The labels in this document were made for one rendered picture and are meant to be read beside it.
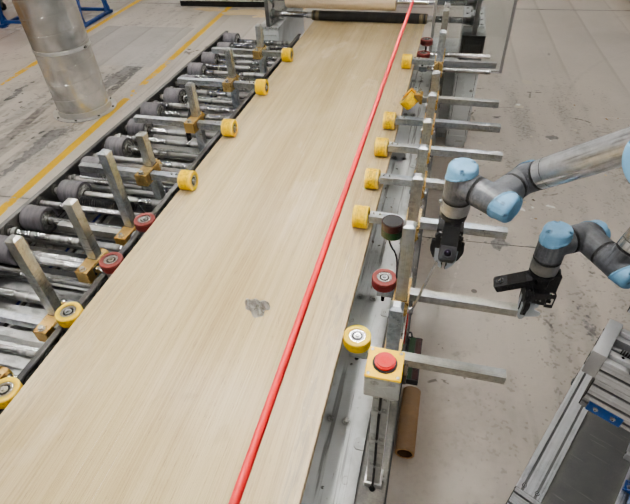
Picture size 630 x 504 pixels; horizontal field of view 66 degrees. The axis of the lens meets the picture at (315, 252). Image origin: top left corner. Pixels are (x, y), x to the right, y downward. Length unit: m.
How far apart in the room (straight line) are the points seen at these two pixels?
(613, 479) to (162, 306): 1.68
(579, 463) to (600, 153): 1.29
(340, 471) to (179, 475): 0.48
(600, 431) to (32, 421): 1.94
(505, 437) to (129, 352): 1.60
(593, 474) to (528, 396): 0.49
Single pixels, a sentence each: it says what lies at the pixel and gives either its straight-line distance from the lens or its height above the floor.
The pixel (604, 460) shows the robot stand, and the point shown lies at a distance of 2.20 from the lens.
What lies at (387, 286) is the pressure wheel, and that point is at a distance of 1.53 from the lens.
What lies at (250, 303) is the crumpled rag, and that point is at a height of 0.91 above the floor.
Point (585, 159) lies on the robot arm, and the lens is 1.21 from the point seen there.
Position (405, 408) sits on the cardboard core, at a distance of 2.25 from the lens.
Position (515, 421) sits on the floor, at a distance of 2.41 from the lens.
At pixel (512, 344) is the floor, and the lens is 2.66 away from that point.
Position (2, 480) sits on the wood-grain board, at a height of 0.90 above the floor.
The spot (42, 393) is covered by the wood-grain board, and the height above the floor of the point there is 0.90.
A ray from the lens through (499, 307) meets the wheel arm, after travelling 1.60.
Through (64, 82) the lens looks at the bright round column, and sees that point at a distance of 5.04.
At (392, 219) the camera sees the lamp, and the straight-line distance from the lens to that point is 1.36.
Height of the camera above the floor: 2.00
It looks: 42 degrees down
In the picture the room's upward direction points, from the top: 3 degrees counter-clockwise
